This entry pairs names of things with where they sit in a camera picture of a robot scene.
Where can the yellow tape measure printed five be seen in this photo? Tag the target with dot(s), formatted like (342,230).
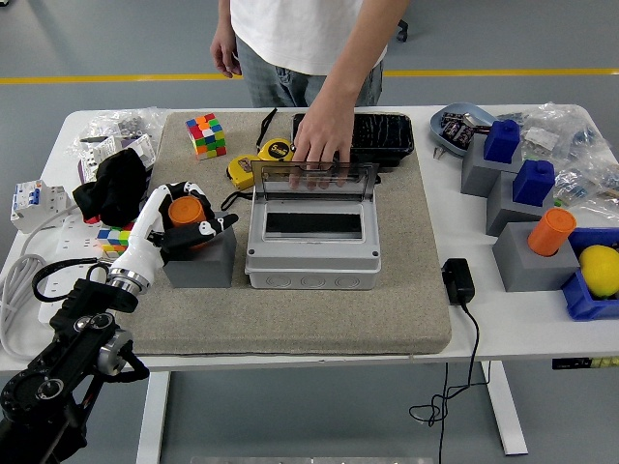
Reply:
(274,150)

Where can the black power adapter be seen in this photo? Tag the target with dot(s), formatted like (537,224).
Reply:
(457,280)

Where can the clear bag of parts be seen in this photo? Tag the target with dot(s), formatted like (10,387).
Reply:
(590,181)
(566,121)

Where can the grey-brown table mat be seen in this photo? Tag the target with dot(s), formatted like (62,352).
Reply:
(290,319)

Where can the grey block with round hole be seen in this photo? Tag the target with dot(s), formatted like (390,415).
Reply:
(527,270)
(203,270)

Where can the small white parts bag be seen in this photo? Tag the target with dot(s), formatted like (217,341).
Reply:
(539,137)

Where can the black desk control panel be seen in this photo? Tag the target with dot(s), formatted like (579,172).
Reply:
(570,363)

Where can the blue plastic block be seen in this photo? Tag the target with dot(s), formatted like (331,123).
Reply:
(532,186)
(500,142)

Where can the white table leg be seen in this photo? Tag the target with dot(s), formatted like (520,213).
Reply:
(503,411)
(152,415)

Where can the person's left hand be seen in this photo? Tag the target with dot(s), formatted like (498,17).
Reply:
(321,137)

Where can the dark purple packet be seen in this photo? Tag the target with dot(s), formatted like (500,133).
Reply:
(466,136)
(452,129)
(450,116)

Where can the silver wrapped packet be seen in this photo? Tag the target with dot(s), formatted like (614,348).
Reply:
(473,120)

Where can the multicoloured puzzle cube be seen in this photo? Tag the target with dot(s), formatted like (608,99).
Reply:
(205,135)
(113,241)

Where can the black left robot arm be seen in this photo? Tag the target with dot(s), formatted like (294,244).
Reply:
(77,328)

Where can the grey plastic electrical box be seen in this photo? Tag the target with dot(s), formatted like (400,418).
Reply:
(309,263)

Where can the white breaker purple label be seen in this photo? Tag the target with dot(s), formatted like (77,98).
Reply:
(130,145)

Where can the person's right forearm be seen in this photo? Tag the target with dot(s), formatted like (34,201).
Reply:
(225,14)

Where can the black textured tray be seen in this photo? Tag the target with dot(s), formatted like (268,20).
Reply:
(382,135)

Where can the smoky transparent box lid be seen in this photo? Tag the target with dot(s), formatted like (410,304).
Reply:
(271,176)

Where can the white power strip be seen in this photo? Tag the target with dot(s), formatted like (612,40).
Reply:
(72,237)

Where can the person's left forearm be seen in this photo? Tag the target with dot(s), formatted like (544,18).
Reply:
(358,63)

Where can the person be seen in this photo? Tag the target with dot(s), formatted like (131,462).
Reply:
(290,34)

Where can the orange cylinder battery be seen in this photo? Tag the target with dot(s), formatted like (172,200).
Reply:
(551,232)
(186,212)

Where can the white circuit breaker blue switches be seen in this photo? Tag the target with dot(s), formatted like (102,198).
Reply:
(29,200)

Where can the blue plastic bin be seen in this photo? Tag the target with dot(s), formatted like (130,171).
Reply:
(587,304)

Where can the person's right hand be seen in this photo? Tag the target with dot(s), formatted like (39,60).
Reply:
(225,53)

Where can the yellow tape measure black label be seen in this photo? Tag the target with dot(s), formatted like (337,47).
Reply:
(239,171)

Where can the grey holder block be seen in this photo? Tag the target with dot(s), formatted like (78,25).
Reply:
(479,176)
(503,212)

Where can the black cloth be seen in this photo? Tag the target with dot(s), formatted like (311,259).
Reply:
(113,186)

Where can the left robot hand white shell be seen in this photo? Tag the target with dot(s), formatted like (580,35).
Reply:
(145,232)

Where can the pale blue dish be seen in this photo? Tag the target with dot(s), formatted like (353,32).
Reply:
(436,129)

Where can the clear bag of screws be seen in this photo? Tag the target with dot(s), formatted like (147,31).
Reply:
(111,121)

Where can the yellow lemon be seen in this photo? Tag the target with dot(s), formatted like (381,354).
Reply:
(602,270)

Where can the small metal tweezers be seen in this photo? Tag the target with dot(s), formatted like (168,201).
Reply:
(438,153)

